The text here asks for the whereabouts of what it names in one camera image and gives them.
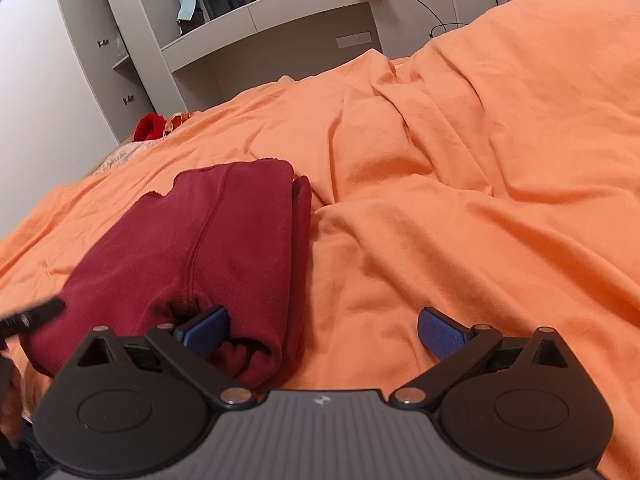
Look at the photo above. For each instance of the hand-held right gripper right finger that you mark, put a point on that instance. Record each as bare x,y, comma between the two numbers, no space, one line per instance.
441,332

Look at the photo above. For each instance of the orange blanket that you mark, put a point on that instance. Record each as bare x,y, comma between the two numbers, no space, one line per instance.
450,160

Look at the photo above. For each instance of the maroon pants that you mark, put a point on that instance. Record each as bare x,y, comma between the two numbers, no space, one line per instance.
150,240

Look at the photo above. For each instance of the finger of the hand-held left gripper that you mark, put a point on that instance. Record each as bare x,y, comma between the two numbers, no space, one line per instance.
35,317

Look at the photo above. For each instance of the grey built-in desk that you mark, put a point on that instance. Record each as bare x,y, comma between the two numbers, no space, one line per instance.
280,35

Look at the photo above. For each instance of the pink textured bedsheet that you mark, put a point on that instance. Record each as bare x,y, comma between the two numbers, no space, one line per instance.
120,156

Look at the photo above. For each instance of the red cloth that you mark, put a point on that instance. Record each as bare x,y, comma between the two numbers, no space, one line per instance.
149,127

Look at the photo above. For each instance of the peach patterned cloth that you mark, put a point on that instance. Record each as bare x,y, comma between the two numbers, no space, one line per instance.
179,121

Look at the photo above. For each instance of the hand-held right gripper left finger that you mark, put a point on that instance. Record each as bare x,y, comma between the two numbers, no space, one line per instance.
205,331

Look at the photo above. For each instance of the dark cloth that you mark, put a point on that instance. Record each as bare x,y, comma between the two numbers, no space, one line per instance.
189,25

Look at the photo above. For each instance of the grey wardrobe cabinet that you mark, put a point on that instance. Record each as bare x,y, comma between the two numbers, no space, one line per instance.
130,25

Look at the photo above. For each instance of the white socket panel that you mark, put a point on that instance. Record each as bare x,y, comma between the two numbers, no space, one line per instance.
354,39

